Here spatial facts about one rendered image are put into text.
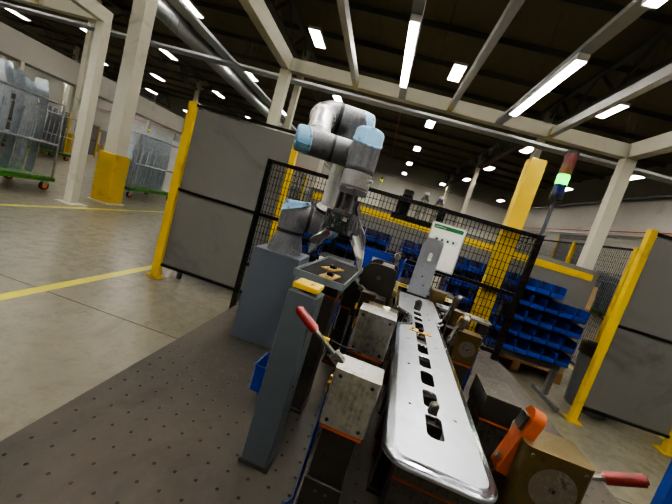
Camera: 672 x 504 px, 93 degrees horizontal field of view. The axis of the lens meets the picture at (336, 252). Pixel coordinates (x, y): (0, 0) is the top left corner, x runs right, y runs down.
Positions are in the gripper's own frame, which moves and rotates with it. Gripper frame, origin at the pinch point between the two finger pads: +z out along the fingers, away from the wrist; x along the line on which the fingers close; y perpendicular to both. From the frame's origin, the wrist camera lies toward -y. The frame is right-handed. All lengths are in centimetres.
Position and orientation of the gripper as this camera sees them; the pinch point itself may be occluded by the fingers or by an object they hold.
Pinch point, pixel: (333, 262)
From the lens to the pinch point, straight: 86.6
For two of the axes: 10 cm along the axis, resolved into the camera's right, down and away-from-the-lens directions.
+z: -2.9, 9.5, 1.3
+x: 9.0, 3.1, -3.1
